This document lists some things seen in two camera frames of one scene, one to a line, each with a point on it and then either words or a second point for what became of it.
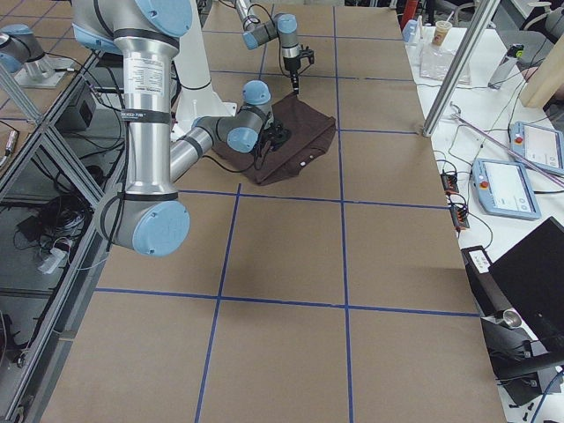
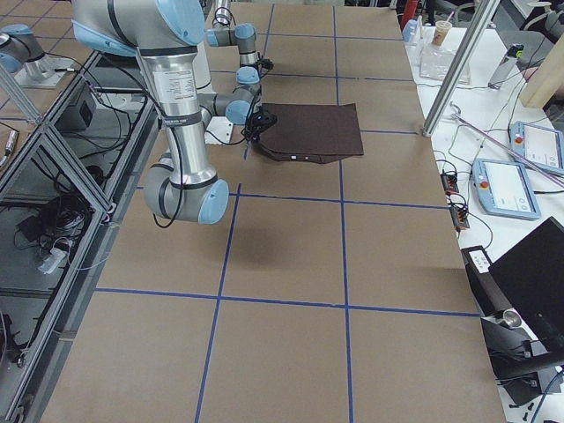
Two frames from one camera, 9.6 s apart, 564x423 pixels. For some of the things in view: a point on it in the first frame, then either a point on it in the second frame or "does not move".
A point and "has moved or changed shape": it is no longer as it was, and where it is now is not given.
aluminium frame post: x=460 y=67 does not move
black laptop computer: x=531 y=271 does not move
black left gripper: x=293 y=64 -> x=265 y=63
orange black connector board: x=459 y=211 does not move
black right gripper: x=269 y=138 -> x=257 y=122
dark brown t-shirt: x=310 y=130 has moved or changed shape
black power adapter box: x=78 y=114 does not move
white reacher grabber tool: x=509 y=150 does not move
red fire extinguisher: x=409 y=12 does not move
